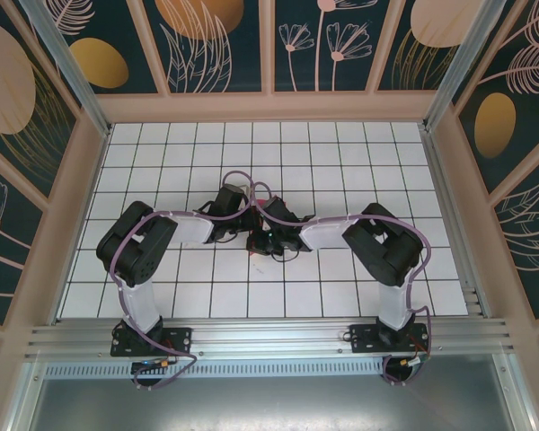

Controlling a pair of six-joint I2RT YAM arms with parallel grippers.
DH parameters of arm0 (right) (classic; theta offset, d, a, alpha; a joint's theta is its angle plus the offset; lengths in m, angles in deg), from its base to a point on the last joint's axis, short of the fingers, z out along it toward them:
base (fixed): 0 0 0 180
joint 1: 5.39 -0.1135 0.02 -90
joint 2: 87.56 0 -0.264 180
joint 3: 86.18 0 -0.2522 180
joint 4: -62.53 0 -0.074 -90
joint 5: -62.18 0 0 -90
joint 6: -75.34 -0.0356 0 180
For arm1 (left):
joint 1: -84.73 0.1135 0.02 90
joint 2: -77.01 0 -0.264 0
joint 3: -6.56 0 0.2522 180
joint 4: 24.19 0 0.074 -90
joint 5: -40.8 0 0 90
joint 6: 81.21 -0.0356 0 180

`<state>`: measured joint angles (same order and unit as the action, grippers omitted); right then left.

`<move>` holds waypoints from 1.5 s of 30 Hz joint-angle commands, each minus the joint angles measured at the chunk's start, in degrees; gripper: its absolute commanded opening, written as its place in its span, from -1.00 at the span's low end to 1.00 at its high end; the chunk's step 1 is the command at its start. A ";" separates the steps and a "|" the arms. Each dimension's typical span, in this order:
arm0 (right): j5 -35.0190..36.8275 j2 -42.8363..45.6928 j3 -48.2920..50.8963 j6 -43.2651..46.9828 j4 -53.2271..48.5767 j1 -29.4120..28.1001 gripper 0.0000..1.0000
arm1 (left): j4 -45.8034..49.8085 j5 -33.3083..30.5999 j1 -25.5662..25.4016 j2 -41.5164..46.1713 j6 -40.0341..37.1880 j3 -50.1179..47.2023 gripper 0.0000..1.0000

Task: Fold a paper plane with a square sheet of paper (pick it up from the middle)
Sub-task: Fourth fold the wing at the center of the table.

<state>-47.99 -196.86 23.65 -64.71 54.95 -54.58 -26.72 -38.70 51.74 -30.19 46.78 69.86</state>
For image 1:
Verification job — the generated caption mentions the grey sheet metal panel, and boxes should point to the grey sheet metal panel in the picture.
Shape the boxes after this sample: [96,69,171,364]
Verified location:
[22,376,531,431]

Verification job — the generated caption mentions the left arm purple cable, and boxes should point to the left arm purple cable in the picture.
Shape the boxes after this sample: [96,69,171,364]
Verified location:
[110,170,255,391]

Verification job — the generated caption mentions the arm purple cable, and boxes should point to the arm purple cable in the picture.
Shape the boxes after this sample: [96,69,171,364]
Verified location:
[252,180,434,388]
[110,170,255,391]

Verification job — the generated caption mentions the aluminium mounting rail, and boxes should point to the aluminium mounting rail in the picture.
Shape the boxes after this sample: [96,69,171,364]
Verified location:
[24,317,520,360]

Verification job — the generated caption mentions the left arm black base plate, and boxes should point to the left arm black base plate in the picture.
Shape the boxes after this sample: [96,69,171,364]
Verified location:
[110,326,194,358]

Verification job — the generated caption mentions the slotted grey cable duct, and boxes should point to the slotted grey cable duct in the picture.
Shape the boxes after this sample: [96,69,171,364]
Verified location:
[43,362,390,379]

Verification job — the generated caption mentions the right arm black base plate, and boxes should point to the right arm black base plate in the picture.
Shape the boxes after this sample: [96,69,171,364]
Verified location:
[349,323,431,356]

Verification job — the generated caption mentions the aluminium side rail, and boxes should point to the aluminium side rail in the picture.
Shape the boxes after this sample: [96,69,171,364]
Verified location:
[421,129,493,320]

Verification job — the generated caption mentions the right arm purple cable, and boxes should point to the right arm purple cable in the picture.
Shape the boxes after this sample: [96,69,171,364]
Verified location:
[252,180,434,388]

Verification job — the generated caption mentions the aluminium corner post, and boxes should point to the aluminium corner post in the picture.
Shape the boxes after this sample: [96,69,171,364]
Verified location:
[17,0,114,136]
[420,0,509,132]

